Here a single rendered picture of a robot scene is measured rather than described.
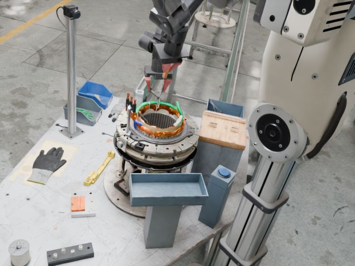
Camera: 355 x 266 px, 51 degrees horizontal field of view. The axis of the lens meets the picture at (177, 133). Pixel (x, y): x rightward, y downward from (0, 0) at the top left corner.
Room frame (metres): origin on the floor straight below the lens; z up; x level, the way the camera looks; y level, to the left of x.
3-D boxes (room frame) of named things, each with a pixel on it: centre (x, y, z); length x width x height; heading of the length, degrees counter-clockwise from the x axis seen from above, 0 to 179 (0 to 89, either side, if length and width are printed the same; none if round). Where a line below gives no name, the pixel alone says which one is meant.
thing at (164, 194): (0.89, -0.01, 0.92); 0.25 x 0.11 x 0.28; 107
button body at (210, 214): (1.03, -0.19, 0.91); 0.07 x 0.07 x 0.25; 65
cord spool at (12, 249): (0.69, 0.42, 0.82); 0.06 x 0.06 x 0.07
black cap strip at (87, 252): (0.75, 0.28, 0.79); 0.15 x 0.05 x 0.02; 118
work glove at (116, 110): (1.67, 0.31, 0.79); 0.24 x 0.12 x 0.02; 175
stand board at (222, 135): (1.29, -0.18, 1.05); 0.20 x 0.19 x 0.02; 178
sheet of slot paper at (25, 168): (1.17, 0.53, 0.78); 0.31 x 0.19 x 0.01; 175
